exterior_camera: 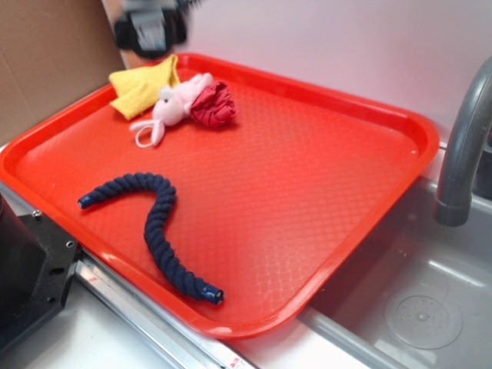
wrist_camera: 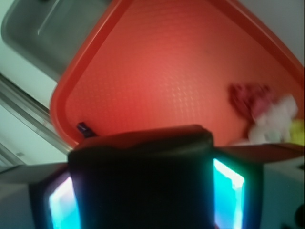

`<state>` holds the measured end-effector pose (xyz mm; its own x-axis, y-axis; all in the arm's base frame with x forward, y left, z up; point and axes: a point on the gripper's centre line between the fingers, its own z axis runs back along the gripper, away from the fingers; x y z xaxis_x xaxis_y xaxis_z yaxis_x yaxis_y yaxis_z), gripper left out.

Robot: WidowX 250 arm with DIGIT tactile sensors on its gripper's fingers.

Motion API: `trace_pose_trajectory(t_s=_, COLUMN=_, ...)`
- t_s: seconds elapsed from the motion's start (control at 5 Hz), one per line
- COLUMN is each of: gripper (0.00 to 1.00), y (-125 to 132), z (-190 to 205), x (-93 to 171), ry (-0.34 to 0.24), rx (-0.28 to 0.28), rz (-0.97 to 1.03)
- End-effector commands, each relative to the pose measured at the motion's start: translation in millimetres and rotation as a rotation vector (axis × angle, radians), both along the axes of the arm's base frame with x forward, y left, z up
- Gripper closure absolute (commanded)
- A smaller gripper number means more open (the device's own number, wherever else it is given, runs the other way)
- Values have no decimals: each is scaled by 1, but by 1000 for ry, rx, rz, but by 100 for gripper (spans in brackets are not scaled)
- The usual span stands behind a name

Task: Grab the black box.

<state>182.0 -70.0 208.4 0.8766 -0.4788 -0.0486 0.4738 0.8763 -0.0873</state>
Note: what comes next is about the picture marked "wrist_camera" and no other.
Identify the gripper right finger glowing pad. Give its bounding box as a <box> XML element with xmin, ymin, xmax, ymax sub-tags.
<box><xmin>213</xmin><ymin>144</ymin><xmax>305</xmax><ymax>229</ymax></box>

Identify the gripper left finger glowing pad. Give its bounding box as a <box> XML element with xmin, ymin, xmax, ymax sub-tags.
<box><xmin>0</xmin><ymin>163</ymin><xmax>80</xmax><ymax>229</ymax></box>

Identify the black box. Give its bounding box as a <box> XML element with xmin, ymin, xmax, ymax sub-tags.
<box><xmin>68</xmin><ymin>125</ymin><xmax>214</xmax><ymax>229</ymax></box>

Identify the pink plush toy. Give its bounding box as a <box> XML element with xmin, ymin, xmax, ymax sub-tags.
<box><xmin>248</xmin><ymin>94</ymin><xmax>298</xmax><ymax>145</ymax></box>

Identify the yellow cloth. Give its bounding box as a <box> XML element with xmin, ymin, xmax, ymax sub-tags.
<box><xmin>290</xmin><ymin>119</ymin><xmax>305</xmax><ymax>146</ymax></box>

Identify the red crumpled cloth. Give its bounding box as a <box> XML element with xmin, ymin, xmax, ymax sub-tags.
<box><xmin>229</xmin><ymin>83</ymin><xmax>275</xmax><ymax>120</ymax></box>

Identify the grey metal sink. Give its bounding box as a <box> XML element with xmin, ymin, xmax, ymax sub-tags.
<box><xmin>1</xmin><ymin>0</ymin><xmax>111</xmax><ymax>81</ymax></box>

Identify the red plastic tray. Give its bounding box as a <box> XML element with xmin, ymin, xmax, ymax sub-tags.
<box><xmin>50</xmin><ymin>0</ymin><xmax>304</xmax><ymax>146</ymax></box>

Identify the navy blue rope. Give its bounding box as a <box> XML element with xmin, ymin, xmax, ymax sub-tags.
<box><xmin>76</xmin><ymin>122</ymin><xmax>96</xmax><ymax>138</ymax></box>

